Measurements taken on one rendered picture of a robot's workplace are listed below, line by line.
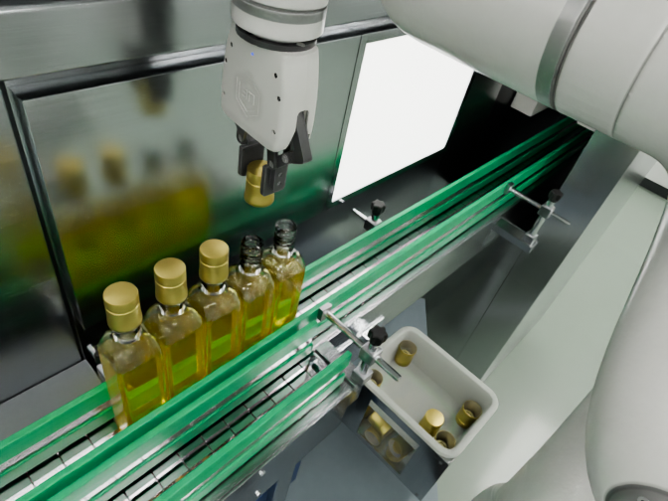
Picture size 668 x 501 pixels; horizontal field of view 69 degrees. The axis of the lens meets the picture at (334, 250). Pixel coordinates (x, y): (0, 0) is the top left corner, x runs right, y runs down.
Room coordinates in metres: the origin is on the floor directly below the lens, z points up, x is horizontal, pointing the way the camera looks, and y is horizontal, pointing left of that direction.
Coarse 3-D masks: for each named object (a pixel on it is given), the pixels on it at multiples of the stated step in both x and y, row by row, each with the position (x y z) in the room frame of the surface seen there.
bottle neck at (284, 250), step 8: (280, 224) 0.50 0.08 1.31; (288, 224) 0.51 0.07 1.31; (280, 232) 0.48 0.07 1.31; (288, 232) 0.49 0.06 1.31; (280, 240) 0.49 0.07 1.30; (288, 240) 0.49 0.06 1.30; (272, 248) 0.50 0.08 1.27; (280, 248) 0.48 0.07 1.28; (288, 248) 0.49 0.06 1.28; (280, 256) 0.48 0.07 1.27; (288, 256) 0.49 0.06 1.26
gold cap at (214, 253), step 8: (208, 240) 0.41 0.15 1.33; (216, 240) 0.42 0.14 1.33; (200, 248) 0.40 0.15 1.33; (208, 248) 0.40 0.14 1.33; (216, 248) 0.40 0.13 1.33; (224, 248) 0.41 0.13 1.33; (200, 256) 0.39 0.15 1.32; (208, 256) 0.39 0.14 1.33; (216, 256) 0.39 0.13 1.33; (224, 256) 0.40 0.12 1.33; (200, 264) 0.39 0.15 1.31; (208, 264) 0.39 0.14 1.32; (216, 264) 0.39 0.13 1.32; (224, 264) 0.40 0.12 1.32; (200, 272) 0.39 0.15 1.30; (208, 272) 0.39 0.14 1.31; (216, 272) 0.39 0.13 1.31; (224, 272) 0.40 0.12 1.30; (208, 280) 0.39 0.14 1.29; (216, 280) 0.39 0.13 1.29; (224, 280) 0.40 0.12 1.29
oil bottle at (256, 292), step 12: (228, 276) 0.44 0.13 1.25; (240, 276) 0.43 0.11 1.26; (252, 276) 0.44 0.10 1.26; (264, 276) 0.45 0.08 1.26; (240, 288) 0.42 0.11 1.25; (252, 288) 0.43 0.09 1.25; (264, 288) 0.44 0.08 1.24; (252, 300) 0.42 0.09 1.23; (264, 300) 0.44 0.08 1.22; (252, 312) 0.42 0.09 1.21; (264, 312) 0.44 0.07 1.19; (240, 324) 0.42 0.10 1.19; (252, 324) 0.43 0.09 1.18; (264, 324) 0.45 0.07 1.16; (240, 336) 0.42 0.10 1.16; (252, 336) 0.43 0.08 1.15; (264, 336) 0.45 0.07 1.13; (240, 348) 0.42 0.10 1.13
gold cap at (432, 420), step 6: (426, 414) 0.48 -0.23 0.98; (432, 414) 0.48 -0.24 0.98; (438, 414) 0.48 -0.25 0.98; (420, 420) 0.48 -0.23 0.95; (426, 420) 0.46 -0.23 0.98; (432, 420) 0.47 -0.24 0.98; (438, 420) 0.47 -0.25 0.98; (426, 426) 0.46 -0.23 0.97; (432, 426) 0.46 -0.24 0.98; (438, 426) 0.46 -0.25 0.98; (432, 432) 0.46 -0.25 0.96
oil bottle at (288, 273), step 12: (264, 252) 0.49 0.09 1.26; (264, 264) 0.48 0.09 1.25; (276, 264) 0.47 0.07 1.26; (288, 264) 0.48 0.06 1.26; (300, 264) 0.49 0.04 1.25; (276, 276) 0.47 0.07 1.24; (288, 276) 0.47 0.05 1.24; (300, 276) 0.50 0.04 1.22; (276, 288) 0.46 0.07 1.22; (288, 288) 0.48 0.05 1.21; (300, 288) 0.50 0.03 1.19; (276, 300) 0.46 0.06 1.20; (288, 300) 0.48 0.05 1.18; (276, 312) 0.46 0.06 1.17; (288, 312) 0.49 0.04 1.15; (276, 324) 0.47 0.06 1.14
